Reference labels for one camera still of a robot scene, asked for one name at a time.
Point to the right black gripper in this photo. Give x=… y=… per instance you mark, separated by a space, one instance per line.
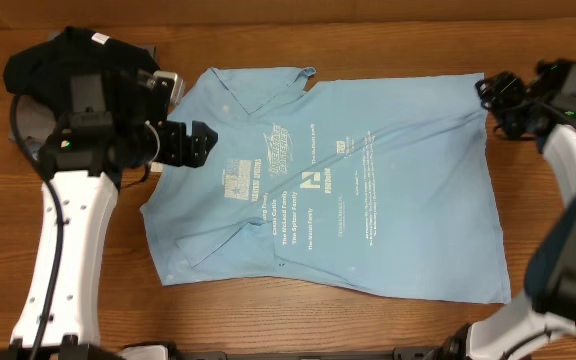
x=513 y=106

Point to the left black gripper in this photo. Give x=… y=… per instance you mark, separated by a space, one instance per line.
x=195 y=154

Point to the light blue printed t-shirt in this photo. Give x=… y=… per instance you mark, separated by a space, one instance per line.
x=375 y=185

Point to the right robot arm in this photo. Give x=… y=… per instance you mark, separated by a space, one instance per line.
x=545 y=310

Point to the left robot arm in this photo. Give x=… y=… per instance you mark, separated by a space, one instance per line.
x=113 y=121

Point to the grey folded t-shirt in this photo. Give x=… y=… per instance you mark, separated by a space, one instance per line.
x=36 y=121

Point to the black folded t-shirt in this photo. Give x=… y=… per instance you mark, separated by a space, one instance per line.
x=44 y=70

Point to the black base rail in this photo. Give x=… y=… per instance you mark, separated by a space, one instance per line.
x=170 y=351

